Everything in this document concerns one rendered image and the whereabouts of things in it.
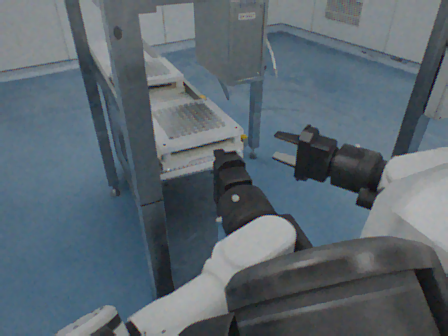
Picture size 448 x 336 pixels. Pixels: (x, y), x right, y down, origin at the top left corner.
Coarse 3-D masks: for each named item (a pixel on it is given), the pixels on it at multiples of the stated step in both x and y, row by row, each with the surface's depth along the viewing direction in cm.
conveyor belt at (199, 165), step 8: (96, 48) 186; (104, 48) 187; (96, 56) 176; (104, 56) 176; (104, 64) 166; (168, 96) 136; (176, 96) 136; (184, 96) 136; (152, 104) 130; (160, 104) 130; (168, 104) 130; (240, 152) 105; (200, 160) 101; (208, 160) 101; (160, 168) 97; (176, 168) 98; (184, 168) 99; (192, 168) 100; (200, 168) 101; (208, 168) 102; (160, 176) 96; (168, 176) 97; (176, 176) 99; (184, 176) 100
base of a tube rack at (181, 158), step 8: (216, 144) 102; (224, 144) 102; (232, 144) 102; (240, 144) 103; (176, 152) 98; (184, 152) 98; (192, 152) 98; (200, 152) 98; (208, 152) 99; (160, 160) 95; (176, 160) 95; (184, 160) 96; (192, 160) 98; (168, 168) 95
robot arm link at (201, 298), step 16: (192, 288) 43; (208, 288) 43; (160, 304) 41; (176, 304) 41; (192, 304) 41; (208, 304) 42; (224, 304) 43; (128, 320) 41; (144, 320) 39; (160, 320) 39; (176, 320) 40; (192, 320) 40
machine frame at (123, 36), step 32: (64, 0) 154; (128, 0) 64; (128, 32) 67; (128, 64) 70; (96, 96) 180; (128, 96) 73; (256, 96) 224; (416, 96) 121; (96, 128) 189; (128, 128) 77; (256, 128) 238; (416, 128) 124; (160, 192) 90; (160, 224) 95; (160, 256) 102; (160, 288) 109
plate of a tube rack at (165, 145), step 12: (156, 108) 111; (216, 108) 111; (156, 120) 104; (168, 120) 104; (228, 120) 104; (156, 132) 98; (192, 132) 98; (204, 132) 98; (216, 132) 98; (228, 132) 99; (240, 132) 100; (156, 144) 94; (168, 144) 93; (180, 144) 93; (192, 144) 95; (204, 144) 97
